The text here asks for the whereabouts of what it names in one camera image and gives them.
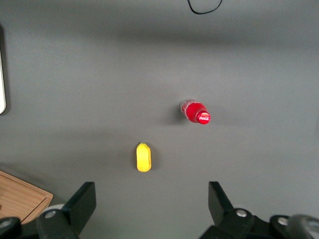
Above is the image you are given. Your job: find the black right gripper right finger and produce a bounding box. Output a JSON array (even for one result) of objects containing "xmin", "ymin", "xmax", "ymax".
[{"xmin": 199, "ymin": 181, "xmax": 260, "ymax": 239}]

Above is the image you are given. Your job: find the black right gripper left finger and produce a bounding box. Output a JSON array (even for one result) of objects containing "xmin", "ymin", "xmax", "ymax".
[{"xmin": 36, "ymin": 181, "xmax": 97, "ymax": 239}]

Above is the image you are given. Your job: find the white plastic tray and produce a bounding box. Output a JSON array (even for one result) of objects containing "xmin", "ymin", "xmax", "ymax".
[{"xmin": 0, "ymin": 24, "xmax": 7, "ymax": 116}]

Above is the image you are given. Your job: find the wooden drawer cabinet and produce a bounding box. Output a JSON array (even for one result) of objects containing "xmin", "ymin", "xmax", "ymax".
[{"xmin": 0, "ymin": 170, "xmax": 54, "ymax": 225}]

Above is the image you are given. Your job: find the yellow lemon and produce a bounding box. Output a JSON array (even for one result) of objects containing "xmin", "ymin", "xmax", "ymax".
[{"xmin": 136, "ymin": 141, "xmax": 153, "ymax": 173}]

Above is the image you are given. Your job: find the red cola bottle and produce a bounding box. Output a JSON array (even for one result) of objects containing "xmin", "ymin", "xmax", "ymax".
[{"xmin": 179, "ymin": 98, "xmax": 212, "ymax": 126}]

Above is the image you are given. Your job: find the black looped table cable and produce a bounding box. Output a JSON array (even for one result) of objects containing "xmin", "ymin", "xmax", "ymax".
[{"xmin": 186, "ymin": 0, "xmax": 224, "ymax": 15}]

